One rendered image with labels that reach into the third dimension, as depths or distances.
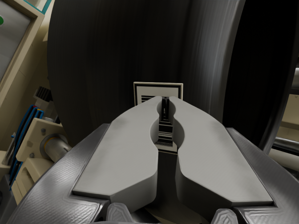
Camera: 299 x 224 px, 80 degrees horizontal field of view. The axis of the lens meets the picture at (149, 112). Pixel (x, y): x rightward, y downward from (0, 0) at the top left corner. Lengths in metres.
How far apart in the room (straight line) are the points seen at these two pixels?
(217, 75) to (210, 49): 0.03
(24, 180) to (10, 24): 0.56
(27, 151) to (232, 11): 0.45
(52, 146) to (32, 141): 0.05
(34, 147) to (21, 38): 0.48
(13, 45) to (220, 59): 0.76
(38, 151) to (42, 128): 0.06
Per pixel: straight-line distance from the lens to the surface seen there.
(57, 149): 0.43
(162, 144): 0.16
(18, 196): 0.48
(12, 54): 0.85
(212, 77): 0.17
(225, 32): 0.18
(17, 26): 0.86
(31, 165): 0.46
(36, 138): 0.48
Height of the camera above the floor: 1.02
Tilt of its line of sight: 6 degrees up
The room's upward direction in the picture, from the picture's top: 22 degrees clockwise
